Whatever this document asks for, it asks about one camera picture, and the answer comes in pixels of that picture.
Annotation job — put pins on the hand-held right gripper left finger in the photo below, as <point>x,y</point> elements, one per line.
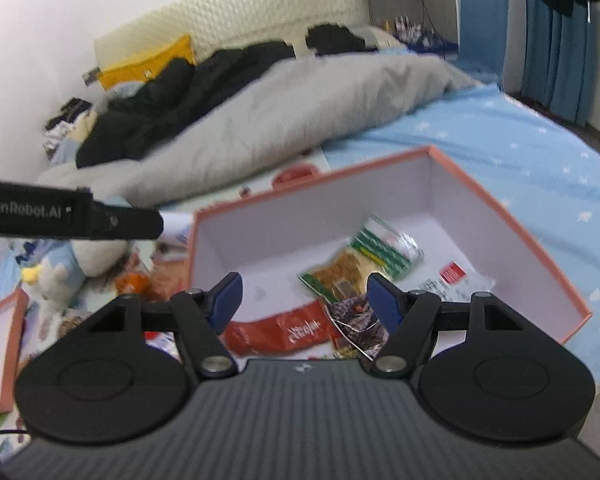
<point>227,300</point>

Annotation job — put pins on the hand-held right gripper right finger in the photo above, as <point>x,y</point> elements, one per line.
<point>382,302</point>

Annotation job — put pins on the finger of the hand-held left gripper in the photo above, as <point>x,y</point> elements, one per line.
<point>130,222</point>

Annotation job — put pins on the dark snack packet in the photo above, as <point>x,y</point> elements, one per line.
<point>355,320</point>

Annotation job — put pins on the green snack packet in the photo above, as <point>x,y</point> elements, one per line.
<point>360,255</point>

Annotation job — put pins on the long red snack packet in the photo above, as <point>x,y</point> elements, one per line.
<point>280,332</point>

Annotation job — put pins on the white and red snack packet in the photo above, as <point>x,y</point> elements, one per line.
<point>452,272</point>

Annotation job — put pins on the pink cardboard box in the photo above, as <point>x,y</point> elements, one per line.
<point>290,220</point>

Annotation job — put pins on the white and blue plush toy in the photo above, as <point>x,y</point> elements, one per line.
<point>90,257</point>

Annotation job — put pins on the fruit printed sheet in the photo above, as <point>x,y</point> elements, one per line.
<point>215,202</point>

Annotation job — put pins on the pile of clothes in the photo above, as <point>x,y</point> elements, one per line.
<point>65,120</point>

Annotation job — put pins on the black garment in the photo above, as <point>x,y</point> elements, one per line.
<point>180,95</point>

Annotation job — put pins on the pink box lid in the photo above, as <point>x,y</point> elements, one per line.
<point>0,360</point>

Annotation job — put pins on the yellow pillow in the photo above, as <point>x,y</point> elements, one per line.
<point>150,62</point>

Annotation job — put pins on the grey blanket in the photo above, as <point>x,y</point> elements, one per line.
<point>280,125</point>

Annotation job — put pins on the light blue star sheet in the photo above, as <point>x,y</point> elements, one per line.
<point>530,160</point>

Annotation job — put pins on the cream padded headboard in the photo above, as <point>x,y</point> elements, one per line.
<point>255,5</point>

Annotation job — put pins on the group of small bottles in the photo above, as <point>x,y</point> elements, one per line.
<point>415,30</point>

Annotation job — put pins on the blue chair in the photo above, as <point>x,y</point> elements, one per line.
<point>482,30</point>

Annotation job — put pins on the blue curtain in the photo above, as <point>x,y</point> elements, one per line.
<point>555,50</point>

